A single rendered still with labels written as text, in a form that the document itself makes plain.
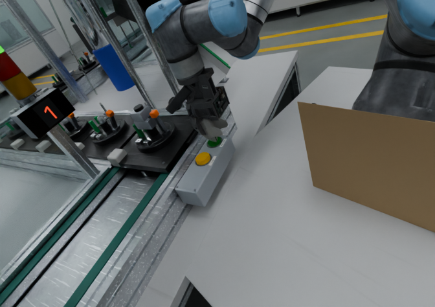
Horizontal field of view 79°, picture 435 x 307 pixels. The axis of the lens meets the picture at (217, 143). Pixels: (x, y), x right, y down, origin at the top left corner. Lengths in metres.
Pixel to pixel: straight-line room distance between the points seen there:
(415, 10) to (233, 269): 0.53
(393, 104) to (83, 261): 0.74
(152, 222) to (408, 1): 0.59
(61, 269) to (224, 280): 0.41
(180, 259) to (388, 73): 0.57
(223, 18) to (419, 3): 0.28
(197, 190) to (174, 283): 0.21
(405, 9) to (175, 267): 0.63
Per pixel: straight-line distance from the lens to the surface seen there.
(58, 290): 0.78
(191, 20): 0.55
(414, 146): 0.50
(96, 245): 0.78
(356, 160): 0.56
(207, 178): 0.67
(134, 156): 0.86
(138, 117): 0.82
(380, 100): 0.54
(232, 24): 0.52
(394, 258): 0.61
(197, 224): 0.72
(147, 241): 0.66
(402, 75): 0.55
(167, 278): 0.68
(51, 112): 0.79
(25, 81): 0.78
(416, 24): 0.44
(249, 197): 0.71
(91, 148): 1.07
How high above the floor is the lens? 1.40
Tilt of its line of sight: 36 degrees down
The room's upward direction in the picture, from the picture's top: 24 degrees counter-clockwise
